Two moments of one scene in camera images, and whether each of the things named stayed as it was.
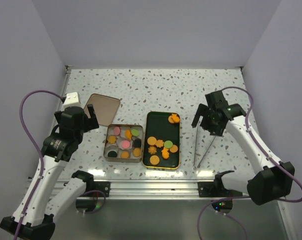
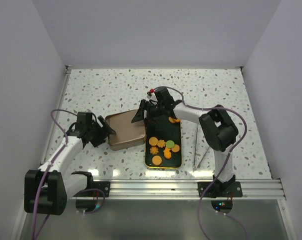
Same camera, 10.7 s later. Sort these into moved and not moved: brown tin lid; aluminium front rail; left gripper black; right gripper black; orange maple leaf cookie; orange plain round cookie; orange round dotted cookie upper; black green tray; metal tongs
Moved: right gripper black; brown tin lid; left gripper black
Not moved: aluminium front rail; black green tray; metal tongs; orange maple leaf cookie; orange round dotted cookie upper; orange plain round cookie
